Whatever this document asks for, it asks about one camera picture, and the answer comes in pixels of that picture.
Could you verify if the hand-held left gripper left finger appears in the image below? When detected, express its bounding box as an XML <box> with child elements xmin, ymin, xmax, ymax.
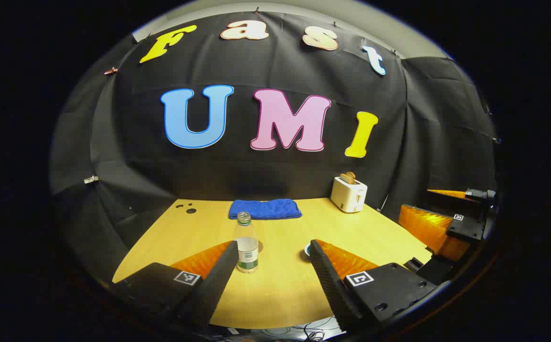
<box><xmin>112</xmin><ymin>240</ymin><xmax>239</xmax><ymax>328</ymax></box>

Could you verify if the white toaster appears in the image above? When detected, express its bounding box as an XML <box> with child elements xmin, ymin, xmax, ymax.
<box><xmin>331</xmin><ymin>176</ymin><xmax>368</xmax><ymax>213</ymax></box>

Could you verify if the black backdrop cloth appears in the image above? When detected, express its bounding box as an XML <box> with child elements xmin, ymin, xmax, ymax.
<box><xmin>50</xmin><ymin>10</ymin><xmax>499</xmax><ymax>285</ymax></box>

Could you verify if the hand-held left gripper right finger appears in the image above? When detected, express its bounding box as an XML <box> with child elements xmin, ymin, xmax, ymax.
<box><xmin>310</xmin><ymin>239</ymin><xmax>440</xmax><ymax>333</ymax></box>

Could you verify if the black cable under table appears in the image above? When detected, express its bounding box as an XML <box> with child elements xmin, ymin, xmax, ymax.
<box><xmin>302</xmin><ymin>321</ymin><xmax>326</xmax><ymax>342</ymax></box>

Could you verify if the clear plastic water bottle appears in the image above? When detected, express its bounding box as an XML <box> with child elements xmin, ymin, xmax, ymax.
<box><xmin>233</xmin><ymin>212</ymin><xmax>259</xmax><ymax>274</ymax></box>

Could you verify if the blue folded towel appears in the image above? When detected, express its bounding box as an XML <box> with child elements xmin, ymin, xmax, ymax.
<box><xmin>228</xmin><ymin>199</ymin><xmax>303</xmax><ymax>220</ymax></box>

